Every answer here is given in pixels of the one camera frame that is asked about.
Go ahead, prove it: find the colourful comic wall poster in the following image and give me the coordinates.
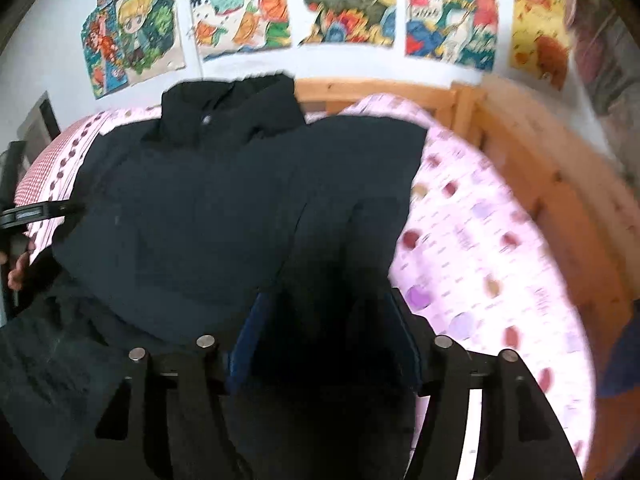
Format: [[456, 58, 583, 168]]
[[404, 0, 499, 72]]

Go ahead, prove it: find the dark turtle wall poster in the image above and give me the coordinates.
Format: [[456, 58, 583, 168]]
[[284, 0, 398, 49]]

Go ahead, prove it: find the wooden bed frame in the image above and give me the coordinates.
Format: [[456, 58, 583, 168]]
[[292, 77, 640, 480]]

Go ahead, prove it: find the blue cloth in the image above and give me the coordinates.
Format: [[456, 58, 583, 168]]
[[599, 299, 640, 399]]

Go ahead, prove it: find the yellow orange-figure wall poster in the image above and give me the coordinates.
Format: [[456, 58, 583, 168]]
[[511, 0, 574, 92]]

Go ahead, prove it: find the black jacket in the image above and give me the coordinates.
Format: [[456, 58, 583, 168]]
[[0, 72, 429, 480]]

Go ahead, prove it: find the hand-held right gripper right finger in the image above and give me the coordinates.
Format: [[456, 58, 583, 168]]
[[389, 286, 587, 480]]

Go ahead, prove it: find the green tree cartoon wall poster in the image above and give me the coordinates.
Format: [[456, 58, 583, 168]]
[[115, 0, 187, 87]]

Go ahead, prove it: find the dark framed picture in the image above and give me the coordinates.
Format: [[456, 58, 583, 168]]
[[19, 91, 62, 155]]

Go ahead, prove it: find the red checkered apple-border quilt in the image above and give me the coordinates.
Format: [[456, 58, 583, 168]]
[[14, 106, 163, 263]]

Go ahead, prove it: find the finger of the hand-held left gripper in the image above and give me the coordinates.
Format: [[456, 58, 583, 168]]
[[0, 200, 87, 227]]

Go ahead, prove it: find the blue orange-figure wall poster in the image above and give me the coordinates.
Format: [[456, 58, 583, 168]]
[[81, 7, 128, 100]]

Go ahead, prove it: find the person's left hand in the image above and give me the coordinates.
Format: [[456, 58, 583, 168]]
[[7, 252, 32, 292]]

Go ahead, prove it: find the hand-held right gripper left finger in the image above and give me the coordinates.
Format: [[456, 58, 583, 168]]
[[62, 294, 272, 480]]

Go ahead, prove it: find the orange fruit wall poster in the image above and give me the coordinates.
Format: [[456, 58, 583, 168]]
[[187, 0, 292, 62]]

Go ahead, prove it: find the pink fruit-print bed sheet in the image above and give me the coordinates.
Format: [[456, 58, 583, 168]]
[[302, 92, 597, 480]]

